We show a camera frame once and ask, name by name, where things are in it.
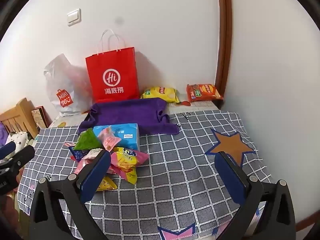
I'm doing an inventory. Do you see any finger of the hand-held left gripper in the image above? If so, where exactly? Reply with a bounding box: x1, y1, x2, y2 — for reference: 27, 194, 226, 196
0, 141, 16, 160
0, 145, 35, 180

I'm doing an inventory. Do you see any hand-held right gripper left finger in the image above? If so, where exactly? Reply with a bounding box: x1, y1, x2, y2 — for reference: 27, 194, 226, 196
29, 149, 112, 240

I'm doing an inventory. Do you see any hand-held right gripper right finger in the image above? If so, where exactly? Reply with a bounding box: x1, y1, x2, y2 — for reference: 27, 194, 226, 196
214, 151, 297, 240

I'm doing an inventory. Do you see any pink foil snack packet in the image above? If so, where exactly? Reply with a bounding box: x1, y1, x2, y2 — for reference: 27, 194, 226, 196
74, 158, 94, 177

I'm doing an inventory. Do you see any pink and yellow snack bag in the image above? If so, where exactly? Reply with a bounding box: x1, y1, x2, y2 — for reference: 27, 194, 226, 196
110, 147, 150, 185

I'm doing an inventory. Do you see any green triangular snack packet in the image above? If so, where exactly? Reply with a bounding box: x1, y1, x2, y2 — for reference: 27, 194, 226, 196
73, 128, 103, 151

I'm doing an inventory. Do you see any long pink snack packet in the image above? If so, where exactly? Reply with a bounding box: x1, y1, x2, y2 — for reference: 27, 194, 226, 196
97, 126, 122, 152

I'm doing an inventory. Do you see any white floral cloth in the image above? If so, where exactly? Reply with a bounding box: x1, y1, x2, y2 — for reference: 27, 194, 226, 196
5, 131, 34, 153

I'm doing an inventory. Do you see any patterned box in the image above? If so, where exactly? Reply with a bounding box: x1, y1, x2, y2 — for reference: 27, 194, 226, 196
31, 106, 50, 130

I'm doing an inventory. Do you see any blue tissue pack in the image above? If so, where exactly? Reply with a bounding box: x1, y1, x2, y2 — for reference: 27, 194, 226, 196
93, 123, 140, 155

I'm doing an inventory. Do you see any grey checkered blanket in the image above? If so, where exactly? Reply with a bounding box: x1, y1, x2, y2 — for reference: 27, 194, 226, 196
17, 110, 274, 240

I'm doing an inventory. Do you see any purple towel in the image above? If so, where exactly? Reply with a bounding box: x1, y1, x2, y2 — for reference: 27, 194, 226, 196
77, 98, 180, 135

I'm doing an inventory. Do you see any white plastic bag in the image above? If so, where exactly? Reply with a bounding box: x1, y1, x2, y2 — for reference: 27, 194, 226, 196
44, 53, 94, 117

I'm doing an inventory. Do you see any orange chips bag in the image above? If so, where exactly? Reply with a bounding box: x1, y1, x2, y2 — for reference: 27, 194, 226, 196
186, 84, 224, 103

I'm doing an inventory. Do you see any yellow chips bag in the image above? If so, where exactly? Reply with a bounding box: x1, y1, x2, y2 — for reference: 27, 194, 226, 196
139, 86, 180, 103

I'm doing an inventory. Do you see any red paper bag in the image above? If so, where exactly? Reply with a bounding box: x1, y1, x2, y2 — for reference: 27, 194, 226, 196
85, 29, 140, 102

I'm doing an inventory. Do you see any brown wooden door frame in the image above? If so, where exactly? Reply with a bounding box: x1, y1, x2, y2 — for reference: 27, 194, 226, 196
214, 0, 232, 110

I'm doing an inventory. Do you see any white light switch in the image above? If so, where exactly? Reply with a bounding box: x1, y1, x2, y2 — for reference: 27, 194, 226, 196
67, 8, 82, 26

